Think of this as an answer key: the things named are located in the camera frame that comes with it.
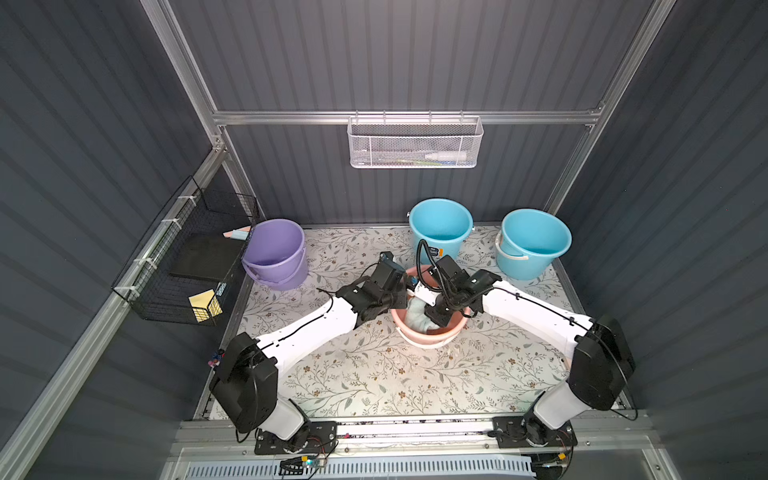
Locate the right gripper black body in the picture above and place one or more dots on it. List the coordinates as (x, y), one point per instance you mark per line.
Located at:
(442, 303)

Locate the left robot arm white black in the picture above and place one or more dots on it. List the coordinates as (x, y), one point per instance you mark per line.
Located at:
(246, 379)

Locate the purple plastic bucket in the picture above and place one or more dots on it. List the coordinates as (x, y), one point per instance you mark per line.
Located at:
(275, 255)

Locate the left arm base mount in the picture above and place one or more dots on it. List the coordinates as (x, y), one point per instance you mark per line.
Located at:
(312, 438)

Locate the light green cloth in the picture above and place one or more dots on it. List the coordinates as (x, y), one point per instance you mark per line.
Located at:
(416, 318)

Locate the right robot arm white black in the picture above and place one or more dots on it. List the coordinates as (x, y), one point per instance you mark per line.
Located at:
(599, 359)

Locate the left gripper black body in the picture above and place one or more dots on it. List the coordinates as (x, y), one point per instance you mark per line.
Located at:
(395, 294)

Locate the floral patterned table mat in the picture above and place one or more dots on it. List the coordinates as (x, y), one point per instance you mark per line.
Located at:
(492, 366)

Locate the white spray bottle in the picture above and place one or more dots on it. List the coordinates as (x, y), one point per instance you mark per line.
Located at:
(447, 157)

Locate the pink cup with pens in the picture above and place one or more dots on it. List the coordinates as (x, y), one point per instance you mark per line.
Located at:
(215, 361)

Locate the blue bucket white handle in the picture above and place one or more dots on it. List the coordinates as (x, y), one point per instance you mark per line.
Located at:
(528, 241)

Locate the pastel card in basket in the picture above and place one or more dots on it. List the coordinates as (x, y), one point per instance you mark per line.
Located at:
(238, 234)

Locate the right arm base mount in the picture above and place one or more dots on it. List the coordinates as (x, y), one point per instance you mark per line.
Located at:
(518, 431)

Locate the black box in basket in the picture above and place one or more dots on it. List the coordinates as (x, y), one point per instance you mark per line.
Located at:
(206, 257)

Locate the white ventilation grille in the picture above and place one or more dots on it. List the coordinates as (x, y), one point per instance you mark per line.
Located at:
(403, 467)

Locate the blue bucket with label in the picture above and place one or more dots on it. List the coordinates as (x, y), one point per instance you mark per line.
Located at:
(443, 224)

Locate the white wire wall basket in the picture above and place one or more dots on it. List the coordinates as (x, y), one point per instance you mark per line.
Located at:
(402, 141)

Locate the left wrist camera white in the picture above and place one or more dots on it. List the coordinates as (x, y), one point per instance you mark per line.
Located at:
(387, 258)

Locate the yellow sticky note pad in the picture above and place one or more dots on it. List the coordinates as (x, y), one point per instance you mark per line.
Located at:
(205, 306)

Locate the pink plastic bucket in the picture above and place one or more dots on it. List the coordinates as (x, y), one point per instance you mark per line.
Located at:
(434, 339)

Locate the black wire side basket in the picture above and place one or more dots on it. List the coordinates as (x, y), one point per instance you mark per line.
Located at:
(146, 285)

